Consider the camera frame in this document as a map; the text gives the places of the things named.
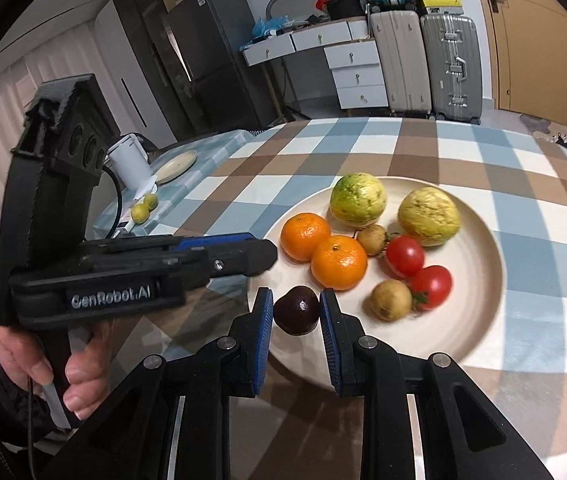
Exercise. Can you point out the dark purple round fruit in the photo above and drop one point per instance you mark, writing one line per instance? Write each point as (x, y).
(297, 310)

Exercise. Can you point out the silver suitcase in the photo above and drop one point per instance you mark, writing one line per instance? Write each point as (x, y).
(451, 70)

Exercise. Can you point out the blue plastic bag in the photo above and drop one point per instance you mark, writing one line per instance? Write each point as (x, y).
(269, 27)

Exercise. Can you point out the orange tangerine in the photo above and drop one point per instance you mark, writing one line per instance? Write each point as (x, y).
(305, 236)
(339, 262)

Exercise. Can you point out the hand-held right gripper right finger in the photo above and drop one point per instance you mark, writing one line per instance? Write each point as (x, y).
(328, 342)

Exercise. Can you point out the green lime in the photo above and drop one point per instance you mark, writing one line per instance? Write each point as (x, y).
(139, 213)
(150, 201)

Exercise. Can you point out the small red item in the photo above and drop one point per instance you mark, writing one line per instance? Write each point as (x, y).
(323, 4)

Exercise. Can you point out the red cherry tomato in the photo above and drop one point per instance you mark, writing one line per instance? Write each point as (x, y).
(405, 256)
(432, 286)

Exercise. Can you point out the yellow-green guava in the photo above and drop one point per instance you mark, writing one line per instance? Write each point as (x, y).
(429, 216)
(357, 199)

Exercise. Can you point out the small white object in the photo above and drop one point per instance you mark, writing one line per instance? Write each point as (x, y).
(123, 226)

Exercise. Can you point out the light blue patterned tablecloth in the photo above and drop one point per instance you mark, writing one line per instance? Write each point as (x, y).
(213, 160)

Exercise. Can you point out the wooden door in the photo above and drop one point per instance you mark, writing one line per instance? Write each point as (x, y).
(528, 50)

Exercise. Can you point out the white kettle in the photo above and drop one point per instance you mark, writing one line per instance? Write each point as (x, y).
(131, 160)

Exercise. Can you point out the large beige round plate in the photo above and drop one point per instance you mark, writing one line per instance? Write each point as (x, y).
(463, 310)

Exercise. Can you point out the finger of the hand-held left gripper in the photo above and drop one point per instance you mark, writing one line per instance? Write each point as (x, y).
(213, 241)
(243, 260)

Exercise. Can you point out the dark wardrobe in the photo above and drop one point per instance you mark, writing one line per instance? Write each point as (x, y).
(138, 35)

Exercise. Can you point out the small beige plate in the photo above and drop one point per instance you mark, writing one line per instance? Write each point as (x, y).
(176, 166)

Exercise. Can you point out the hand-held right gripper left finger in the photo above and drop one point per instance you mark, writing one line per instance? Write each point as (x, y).
(262, 342)

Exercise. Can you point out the white desk with drawers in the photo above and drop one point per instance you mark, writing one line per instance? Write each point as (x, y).
(358, 77)

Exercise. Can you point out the person's left hand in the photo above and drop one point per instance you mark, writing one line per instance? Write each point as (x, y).
(13, 355)

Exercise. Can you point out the small yellow-brown fruit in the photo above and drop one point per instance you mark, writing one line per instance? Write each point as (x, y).
(371, 239)
(390, 300)

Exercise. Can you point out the beige suitcase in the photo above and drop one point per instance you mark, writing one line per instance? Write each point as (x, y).
(398, 65)

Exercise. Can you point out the black refrigerator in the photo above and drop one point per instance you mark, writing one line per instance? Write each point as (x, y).
(213, 50)

